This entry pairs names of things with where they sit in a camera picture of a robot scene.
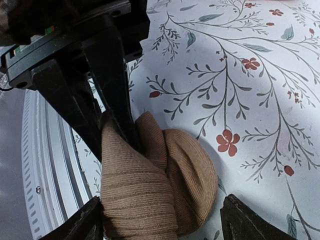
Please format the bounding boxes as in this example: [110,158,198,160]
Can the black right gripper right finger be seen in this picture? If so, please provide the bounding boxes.
[220,194,294,240]

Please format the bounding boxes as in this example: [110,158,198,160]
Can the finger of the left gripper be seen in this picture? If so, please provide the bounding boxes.
[31,59,102,161]
[82,14,143,153]

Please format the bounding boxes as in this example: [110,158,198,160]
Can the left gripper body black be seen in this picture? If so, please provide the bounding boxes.
[0,0,150,89]

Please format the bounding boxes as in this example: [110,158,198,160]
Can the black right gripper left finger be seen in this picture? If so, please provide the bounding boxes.
[41,196,104,240]

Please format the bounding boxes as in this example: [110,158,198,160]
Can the tan ribbed sock brown cuff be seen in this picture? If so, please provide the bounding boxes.
[100,112,218,240]

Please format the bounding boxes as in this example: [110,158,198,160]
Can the floral patterned table mat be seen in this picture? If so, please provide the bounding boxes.
[72,0,320,240]

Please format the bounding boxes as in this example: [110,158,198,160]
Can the aluminium front rail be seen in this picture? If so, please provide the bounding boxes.
[21,90,94,240]

